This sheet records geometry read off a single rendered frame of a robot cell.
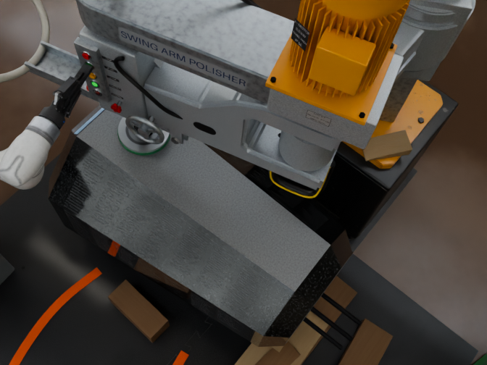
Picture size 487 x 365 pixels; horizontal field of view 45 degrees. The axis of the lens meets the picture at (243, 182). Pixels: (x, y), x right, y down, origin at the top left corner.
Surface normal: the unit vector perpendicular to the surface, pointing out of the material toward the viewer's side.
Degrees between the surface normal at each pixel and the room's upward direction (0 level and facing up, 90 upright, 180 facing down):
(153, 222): 45
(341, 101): 0
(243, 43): 0
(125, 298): 0
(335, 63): 90
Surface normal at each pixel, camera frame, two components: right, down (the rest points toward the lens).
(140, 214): -0.37, 0.20
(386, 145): -0.14, -0.39
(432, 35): 0.00, 0.90
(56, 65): 0.08, -0.42
